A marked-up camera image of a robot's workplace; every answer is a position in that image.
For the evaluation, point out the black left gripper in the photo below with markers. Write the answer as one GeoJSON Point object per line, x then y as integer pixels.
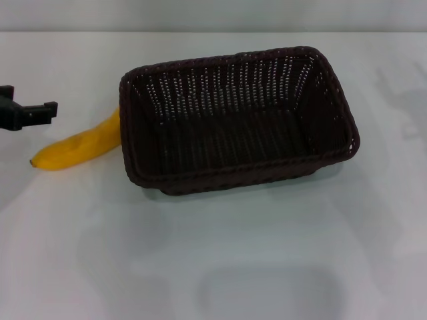
{"type": "Point", "coordinates": [9, 113]}

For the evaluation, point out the yellow banana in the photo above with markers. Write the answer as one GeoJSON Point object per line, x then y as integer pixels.
{"type": "Point", "coordinates": [73, 150]}

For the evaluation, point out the dark brown woven basket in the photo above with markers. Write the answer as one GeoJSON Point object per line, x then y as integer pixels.
{"type": "Point", "coordinates": [233, 126]}

